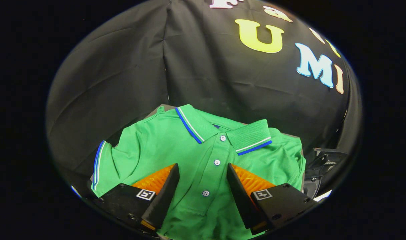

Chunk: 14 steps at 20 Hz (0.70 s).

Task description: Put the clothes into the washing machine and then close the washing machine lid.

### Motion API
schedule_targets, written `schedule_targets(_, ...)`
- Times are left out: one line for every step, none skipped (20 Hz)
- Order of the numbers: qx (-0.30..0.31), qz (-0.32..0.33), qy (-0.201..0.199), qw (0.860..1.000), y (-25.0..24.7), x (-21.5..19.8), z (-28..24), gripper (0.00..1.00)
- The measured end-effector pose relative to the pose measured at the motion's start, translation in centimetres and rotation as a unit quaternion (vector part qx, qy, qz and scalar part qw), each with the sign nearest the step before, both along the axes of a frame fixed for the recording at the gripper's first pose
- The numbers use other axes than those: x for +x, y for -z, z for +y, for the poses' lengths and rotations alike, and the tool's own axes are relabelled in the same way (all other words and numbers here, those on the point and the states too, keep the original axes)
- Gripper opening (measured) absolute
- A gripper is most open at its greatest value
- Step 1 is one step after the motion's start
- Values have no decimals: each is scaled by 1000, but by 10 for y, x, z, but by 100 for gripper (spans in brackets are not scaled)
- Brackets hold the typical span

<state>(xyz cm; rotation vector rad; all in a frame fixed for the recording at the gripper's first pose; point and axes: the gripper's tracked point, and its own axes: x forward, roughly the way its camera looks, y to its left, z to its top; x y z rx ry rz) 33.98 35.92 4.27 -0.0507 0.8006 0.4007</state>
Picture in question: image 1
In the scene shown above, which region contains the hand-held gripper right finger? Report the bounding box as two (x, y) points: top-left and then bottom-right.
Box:
(227, 163), (318, 235)

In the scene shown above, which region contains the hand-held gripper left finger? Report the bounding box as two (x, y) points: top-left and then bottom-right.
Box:
(93, 163), (180, 234)

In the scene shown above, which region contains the green polo shirt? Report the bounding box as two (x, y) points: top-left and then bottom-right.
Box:
(91, 104), (306, 240)

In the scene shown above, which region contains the dark washing machine lid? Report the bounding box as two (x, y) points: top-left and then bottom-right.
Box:
(305, 148), (349, 180)

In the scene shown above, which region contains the white flat board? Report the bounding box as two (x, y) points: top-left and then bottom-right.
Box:
(314, 190), (332, 202)

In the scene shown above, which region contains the grey and black cabinet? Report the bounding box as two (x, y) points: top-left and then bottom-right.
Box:
(90, 104), (305, 180)

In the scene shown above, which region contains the black backdrop cloth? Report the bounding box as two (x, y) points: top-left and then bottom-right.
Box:
(46, 0), (363, 187)

